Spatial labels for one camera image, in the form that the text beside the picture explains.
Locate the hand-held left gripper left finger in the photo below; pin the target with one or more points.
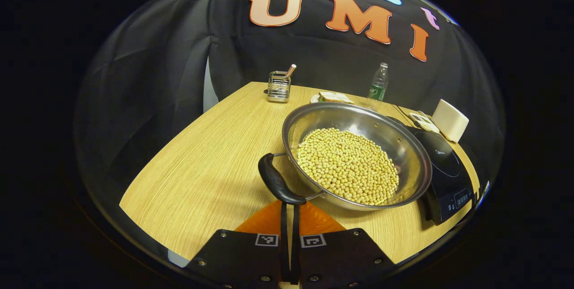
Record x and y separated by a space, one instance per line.
284 253

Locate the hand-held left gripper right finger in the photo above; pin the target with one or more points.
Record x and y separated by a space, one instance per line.
296 253

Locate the stainless steel pot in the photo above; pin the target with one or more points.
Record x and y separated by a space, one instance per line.
403 145

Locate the black induction cooktop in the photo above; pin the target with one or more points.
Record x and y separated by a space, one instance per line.
444 177

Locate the pile of soybeans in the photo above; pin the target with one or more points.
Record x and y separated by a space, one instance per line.
347 166

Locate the sandwich with lettuce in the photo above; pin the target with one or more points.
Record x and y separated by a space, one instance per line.
335 97

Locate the white divided dish with grains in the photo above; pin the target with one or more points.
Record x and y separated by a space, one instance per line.
423 122

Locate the brown stick with white tip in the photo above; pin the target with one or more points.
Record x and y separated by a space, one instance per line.
290 70

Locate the clear plastic water bottle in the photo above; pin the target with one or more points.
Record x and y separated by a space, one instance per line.
379 85

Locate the white rounded box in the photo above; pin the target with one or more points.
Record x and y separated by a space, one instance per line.
450 121

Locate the black backdrop cloth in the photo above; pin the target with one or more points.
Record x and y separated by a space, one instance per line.
148 78

